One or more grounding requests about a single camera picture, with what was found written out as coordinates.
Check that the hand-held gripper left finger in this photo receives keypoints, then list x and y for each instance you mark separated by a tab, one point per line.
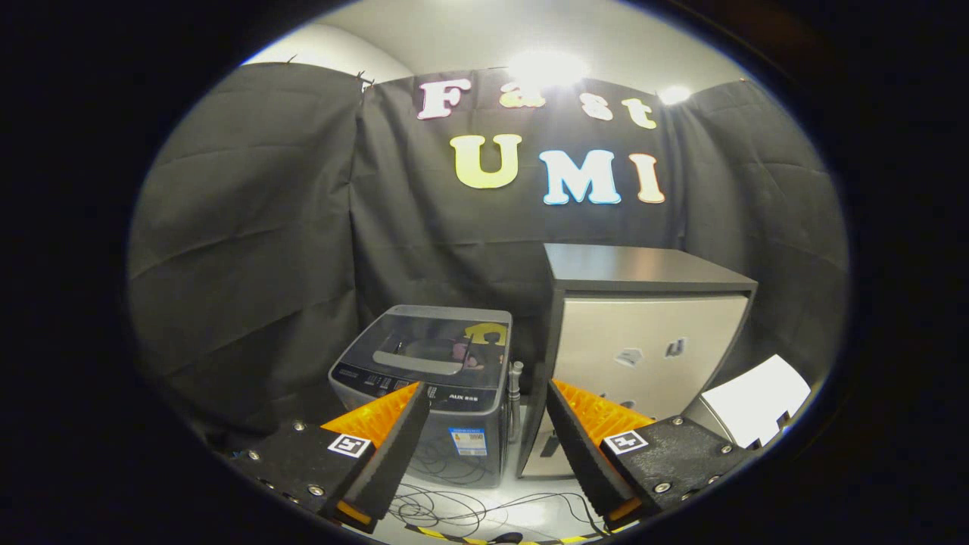
394	450

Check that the black backdrop cloth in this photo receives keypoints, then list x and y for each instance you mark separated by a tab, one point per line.
250	227

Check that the white flat board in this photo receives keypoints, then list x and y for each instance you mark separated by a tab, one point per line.
757	397

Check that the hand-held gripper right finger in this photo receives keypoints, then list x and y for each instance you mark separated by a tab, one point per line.
579	446

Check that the ceiling light panel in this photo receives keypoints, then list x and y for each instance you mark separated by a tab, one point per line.
674	94
546	68

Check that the dark washing machine lid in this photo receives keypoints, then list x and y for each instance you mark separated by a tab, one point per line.
431	333

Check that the yellow black floor tape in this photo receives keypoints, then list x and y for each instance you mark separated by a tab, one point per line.
454	537

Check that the grey washing machine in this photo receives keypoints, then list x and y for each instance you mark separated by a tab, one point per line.
462	424

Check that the beige cabinet with dark top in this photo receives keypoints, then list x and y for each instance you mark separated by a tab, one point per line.
643	325

